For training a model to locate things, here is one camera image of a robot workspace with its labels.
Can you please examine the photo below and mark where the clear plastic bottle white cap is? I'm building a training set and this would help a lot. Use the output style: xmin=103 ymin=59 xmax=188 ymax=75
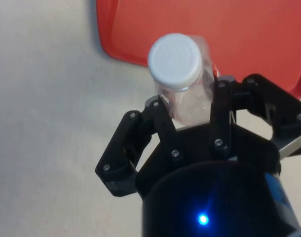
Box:
xmin=147 ymin=33 xmax=219 ymax=130

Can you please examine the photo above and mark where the red tray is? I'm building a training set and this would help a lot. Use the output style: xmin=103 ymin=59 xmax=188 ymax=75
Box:
xmin=95 ymin=0 xmax=301 ymax=100

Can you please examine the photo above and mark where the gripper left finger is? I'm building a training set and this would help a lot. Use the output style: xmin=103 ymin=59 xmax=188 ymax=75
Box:
xmin=95 ymin=96 xmax=185 ymax=198

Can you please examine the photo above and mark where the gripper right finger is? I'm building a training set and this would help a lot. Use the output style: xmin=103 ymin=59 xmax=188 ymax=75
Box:
xmin=208 ymin=73 xmax=301 ymax=157

